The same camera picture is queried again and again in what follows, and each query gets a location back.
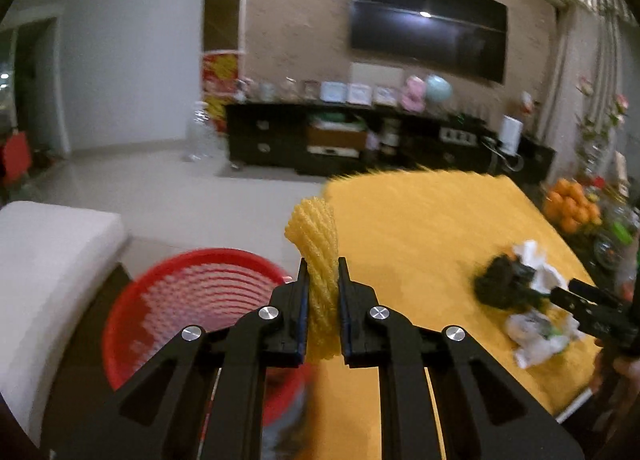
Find white seat cushion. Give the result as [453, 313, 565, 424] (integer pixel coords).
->
[0, 200, 127, 447]

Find white power strip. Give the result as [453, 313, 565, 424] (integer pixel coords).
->
[439, 126, 484, 146]

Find small white cloth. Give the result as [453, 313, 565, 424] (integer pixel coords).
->
[510, 239, 569, 291]

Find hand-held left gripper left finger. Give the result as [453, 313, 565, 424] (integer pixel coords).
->
[50, 257, 311, 460]

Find yellow foam fruit net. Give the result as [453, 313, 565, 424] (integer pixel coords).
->
[284, 195, 341, 365]

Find white board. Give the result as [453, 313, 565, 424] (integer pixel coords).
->
[350, 62, 405, 89]

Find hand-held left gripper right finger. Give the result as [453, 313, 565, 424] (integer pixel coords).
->
[337, 257, 586, 460]

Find striped curtain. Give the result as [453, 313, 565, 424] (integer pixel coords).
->
[544, 0, 632, 181]

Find large clear water bottle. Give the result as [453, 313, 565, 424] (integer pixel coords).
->
[182, 101, 224, 164]

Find red plastic mesh basket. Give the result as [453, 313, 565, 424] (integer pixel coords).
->
[102, 249, 307, 427]

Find black wall television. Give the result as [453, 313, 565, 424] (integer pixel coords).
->
[348, 0, 509, 86]

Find red wall poster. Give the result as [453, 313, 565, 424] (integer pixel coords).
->
[200, 50, 242, 134]

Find person's right hand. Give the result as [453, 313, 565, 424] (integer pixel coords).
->
[592, 337, 640, 406]

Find pile of oranges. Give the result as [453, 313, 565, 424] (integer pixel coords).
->
[542, 179, 604, 236]

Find white appliance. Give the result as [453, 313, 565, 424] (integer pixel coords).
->
[500, 115, 524, 156]

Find artificial flowers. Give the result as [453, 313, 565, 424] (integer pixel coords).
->
[575, 75, 632, 177]

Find red chair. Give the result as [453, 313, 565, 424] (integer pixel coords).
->
[0, 133, 34, 187]

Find pink plush toy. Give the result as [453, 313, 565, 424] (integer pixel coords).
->
[400, 75, 427, 112]

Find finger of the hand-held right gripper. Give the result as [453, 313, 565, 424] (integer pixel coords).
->
[472, 273, 556, 313]
[492, 255, 558, 292]

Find black television cabinet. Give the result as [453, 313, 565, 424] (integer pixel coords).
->
[225, 103, 557, 186]

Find pale blue globe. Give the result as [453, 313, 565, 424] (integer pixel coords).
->
[425, 74, 454, 106]

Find yellow fuzzy blanket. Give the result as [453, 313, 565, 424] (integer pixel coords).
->
[306, 167, 603, 460]

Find green box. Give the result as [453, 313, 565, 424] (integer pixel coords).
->
[309, 113, 364, 130]

